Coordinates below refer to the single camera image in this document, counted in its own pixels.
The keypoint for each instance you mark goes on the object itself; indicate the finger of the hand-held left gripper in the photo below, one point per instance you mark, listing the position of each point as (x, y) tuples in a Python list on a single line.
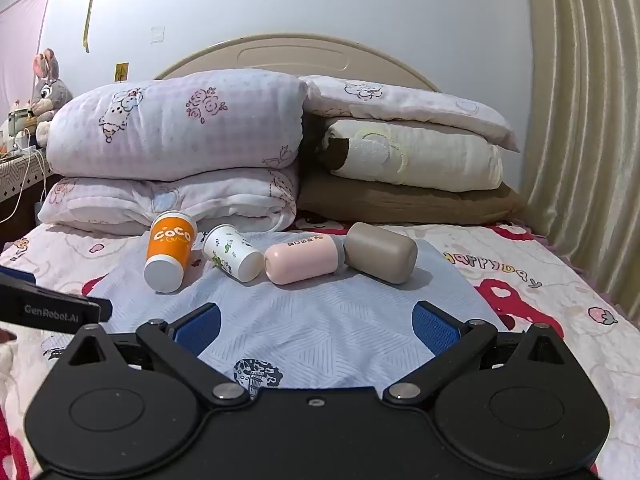
[(17, 278), (55, 310)]

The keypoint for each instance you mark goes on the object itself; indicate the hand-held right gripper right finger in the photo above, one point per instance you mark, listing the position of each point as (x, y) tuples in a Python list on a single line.
[(434, 327)]

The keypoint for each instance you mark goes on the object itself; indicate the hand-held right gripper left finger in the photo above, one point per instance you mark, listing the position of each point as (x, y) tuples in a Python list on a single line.
[(200, 327)]

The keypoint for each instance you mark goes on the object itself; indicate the white cup with green print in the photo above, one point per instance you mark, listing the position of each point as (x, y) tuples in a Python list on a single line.
[(231, 255)]

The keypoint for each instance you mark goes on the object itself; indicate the orange paper cup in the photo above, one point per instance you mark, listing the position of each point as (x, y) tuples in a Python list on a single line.
[(170, 247)]

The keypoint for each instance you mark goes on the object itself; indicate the taupe cup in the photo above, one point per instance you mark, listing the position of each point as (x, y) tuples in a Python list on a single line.
[(380, 252)]

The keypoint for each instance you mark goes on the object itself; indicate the pink cup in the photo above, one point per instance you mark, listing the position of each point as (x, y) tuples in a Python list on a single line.
[(302, 260)]

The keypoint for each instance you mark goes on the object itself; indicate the bedside table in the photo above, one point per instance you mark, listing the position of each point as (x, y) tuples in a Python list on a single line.
[(15, 172)]

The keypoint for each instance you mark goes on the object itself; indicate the white patterned cloth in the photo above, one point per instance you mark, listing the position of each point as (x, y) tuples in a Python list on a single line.
[(310, 320)]

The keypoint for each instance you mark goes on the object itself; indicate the brown pillow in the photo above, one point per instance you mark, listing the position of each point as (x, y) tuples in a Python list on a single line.
[(400, 203)]

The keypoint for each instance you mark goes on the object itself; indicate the pink checked folded quilt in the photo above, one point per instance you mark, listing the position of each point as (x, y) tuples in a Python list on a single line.
[(125, 200), (175, 125)]

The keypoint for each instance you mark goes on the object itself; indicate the small box on table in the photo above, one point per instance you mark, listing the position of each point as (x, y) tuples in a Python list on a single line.
[(21, 119)]

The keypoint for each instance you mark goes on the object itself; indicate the cream folded quilt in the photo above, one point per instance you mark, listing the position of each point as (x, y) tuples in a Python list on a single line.
[(430, 157)]

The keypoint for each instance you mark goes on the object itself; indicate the grey plush rabbit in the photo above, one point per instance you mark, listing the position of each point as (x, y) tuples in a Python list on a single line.
[(50, 92)]

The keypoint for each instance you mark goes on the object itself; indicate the pink printed pillow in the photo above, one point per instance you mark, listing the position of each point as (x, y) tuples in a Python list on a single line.
[(400, 97)]

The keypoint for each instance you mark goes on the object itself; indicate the beige curtain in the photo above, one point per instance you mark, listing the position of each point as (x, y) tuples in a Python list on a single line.
[(590, 110)]

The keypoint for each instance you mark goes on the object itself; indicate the yellow tape strip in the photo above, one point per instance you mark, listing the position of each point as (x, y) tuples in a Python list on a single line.
[(90, 10)]

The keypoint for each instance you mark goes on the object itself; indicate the beige headboard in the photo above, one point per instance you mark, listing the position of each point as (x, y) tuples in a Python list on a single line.
[(300, 57)]

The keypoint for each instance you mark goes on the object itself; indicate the pink wall cloth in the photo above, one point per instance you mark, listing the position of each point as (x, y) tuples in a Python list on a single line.
[(22, 50)]

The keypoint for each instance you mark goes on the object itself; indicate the yellow wall sticker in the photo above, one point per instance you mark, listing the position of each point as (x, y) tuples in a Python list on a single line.
[(121, 71)]

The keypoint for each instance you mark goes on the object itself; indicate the white wall socket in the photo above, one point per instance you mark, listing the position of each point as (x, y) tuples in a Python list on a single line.
[(158, 34)]

